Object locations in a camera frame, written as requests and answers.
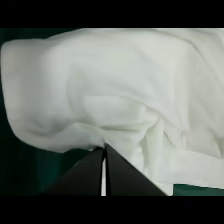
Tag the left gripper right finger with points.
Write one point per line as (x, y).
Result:
(125, 178)

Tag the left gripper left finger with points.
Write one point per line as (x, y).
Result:
(85, 178)

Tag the white shirt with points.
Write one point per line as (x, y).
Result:
(113, 86)

